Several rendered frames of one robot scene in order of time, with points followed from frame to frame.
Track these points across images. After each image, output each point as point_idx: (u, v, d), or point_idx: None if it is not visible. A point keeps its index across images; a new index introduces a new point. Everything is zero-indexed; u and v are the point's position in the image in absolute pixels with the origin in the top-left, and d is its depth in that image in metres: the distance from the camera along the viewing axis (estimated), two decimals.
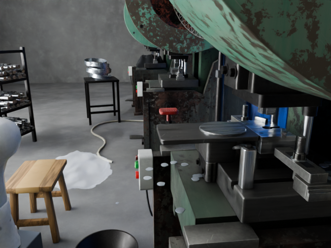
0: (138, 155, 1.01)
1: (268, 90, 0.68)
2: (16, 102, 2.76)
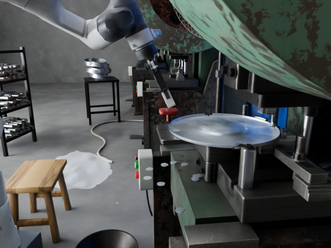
0: (138, 155, 1.01)
1: (268, 90, 0.68)
2: (16, 102, 2.76)
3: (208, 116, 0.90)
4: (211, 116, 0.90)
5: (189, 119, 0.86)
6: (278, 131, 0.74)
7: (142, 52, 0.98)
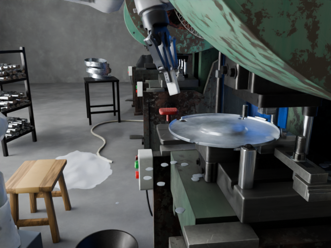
0: (138, 155, 1.01)
1: (268, 90, 0.68)
2: (16, 102, 2.76)
3: (198, 141, 0.67)
4: (195, 140, 0.68)
5: (231, 143, 0.66)
6: (189, 116, 0.89)
7: (143, 19, 0.81)
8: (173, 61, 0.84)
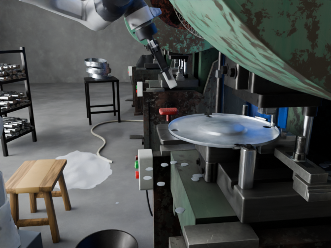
0: (138, 155, 1.01)
1: (268, 90, 0.68)
2: (16, 102, 2.76)
3: None
4: None
5: (247, 120, 0.85)
6: (220, 146, 0.64)
7: (142, 32, 0.96)
8: None
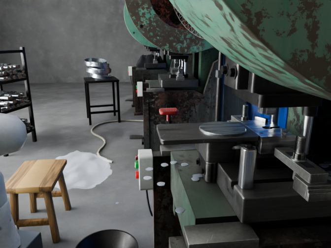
0: (138, 155, 1.01)
1: (268, 90, 0.68)
2: (16, 102, 2.76)
3: None
4: None
5: None
6: None
7: None
8: None
